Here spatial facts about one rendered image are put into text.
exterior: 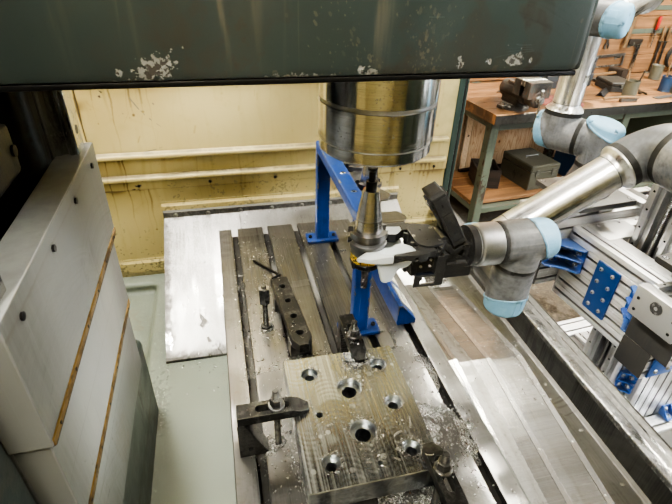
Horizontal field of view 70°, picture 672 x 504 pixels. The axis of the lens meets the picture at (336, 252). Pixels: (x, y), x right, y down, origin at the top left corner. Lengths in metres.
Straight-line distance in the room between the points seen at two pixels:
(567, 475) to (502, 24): 1.02
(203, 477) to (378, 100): 1.00
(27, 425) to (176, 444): 0.80
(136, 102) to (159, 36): 1.21
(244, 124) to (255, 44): 1.22
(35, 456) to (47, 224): 0.27
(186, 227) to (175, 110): 0.41
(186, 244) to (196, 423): 0.65
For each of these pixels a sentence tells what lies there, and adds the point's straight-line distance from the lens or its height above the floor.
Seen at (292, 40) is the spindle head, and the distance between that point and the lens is 0.51.
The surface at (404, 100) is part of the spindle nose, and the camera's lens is 0.61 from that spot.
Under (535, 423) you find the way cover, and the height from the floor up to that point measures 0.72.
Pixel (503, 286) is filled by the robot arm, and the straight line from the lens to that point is 0.92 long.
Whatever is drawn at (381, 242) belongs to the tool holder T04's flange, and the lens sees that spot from 0.76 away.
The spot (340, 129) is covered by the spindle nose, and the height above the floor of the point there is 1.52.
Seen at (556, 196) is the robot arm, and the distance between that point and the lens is 1.05.
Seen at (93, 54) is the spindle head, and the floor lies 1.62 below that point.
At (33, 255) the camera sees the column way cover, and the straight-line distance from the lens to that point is 0.63.
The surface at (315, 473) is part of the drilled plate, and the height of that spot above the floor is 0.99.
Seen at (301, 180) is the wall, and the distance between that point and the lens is 1.82.
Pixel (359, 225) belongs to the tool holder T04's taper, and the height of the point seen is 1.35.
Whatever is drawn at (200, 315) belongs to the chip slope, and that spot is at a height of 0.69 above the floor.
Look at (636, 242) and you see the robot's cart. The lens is 1.78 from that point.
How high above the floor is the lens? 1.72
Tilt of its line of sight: 33 degrees down
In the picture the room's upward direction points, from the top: 2 degrees clockwise
